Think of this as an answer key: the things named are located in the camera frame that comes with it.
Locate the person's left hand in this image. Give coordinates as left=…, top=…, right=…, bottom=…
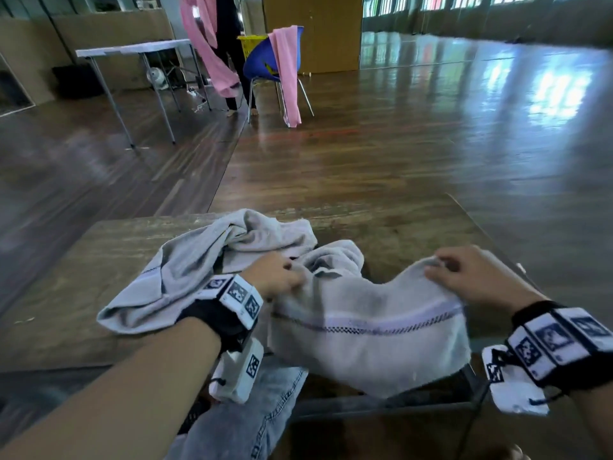
left=239, top=251, right=307, bottom=300

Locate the person's right hand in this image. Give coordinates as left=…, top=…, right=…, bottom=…
left=423, top=245, right=549, bottom=317

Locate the light grey smooth towel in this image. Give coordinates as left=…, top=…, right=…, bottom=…
left=96, top=209, right=319, bottom=335

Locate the grey terry towel checkered stripe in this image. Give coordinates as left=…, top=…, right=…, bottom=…
left=268, top=239, right=473, bottom=401

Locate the person's right forearm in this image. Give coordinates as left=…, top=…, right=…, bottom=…
left=570, top=380, right=613, bottom=458

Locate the yellow plastic basket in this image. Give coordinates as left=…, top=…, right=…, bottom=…
left=237, top=34, right=269, bottom=63

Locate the black left wrist marker band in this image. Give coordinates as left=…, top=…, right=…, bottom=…
left=177, top=273, right=264, bottom=353

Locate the black wrist marker band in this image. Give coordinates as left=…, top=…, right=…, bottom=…
left=177, top=273, right=264, bottom=353
left=490, top=300, right=613, bottom=394

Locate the black right wrist marker band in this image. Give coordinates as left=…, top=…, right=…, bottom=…
left=490, top=300, right=613, bottom=394

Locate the pink cloth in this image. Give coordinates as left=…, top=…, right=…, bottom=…
left=179, top=0, right=240, bottom=99
left=268, top=25, right=303, bottom=128

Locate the blue chair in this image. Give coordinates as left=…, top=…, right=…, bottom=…
left=243, top=26, right=315, bottom=125

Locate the white floor fan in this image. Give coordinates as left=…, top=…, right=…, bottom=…
left=146, top=66, right=169, bottom=91

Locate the yellow wooden door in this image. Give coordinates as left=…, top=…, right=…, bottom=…
left=262, top=0, right=364, bottom=75

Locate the grey folding table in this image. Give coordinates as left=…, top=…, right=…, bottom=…
left=75, top=38, right=211, bottom=149

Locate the row of windows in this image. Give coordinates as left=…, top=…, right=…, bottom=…
left=363, top=0, right=542, bottom=19

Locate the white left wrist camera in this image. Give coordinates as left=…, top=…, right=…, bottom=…
left=209, top=337, right=265, bottom=406

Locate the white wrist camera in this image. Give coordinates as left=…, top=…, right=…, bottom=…
left=209, top=337, right=265, bottom=406
left=481, top=344, right=550, bottom=417

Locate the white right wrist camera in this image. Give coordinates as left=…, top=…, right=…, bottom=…
left=481, top=344, right=550, bottom=417

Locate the black camera cable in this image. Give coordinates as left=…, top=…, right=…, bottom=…
left=455, top=383, right=492, bottom=460

